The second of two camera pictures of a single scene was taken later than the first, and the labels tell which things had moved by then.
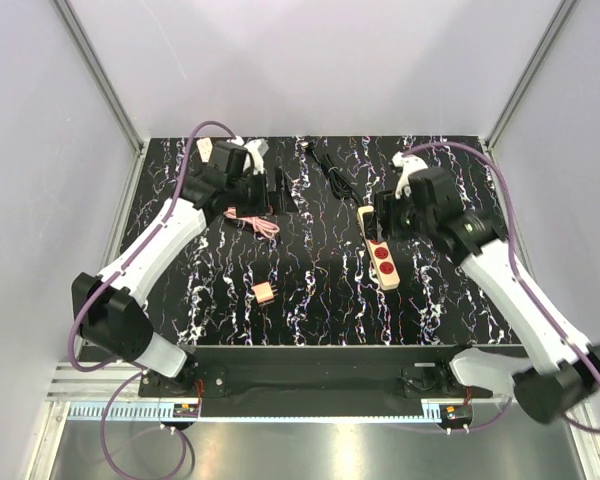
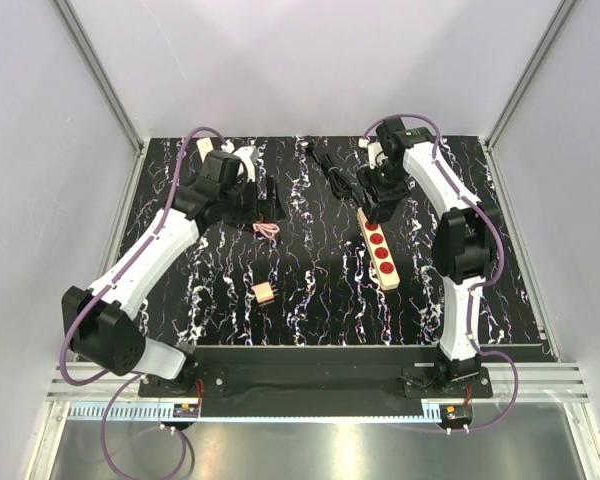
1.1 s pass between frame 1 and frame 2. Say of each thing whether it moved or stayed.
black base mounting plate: stayed
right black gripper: moved
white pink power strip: stayed
